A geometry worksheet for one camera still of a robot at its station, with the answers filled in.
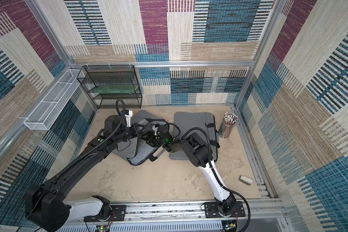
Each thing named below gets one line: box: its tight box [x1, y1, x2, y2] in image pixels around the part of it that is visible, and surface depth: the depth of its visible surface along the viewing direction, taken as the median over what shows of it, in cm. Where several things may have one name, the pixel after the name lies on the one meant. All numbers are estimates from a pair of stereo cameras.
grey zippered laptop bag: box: [111, 110, 170, 166], surface depth 87 cm
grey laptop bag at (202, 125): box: [169, 111, 220, 163], surface depth 105 cm
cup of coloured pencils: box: [218, 112, 238, 139], surface depth 93 cm
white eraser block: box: [238, 174, 254, 186], surface depth 83 cm
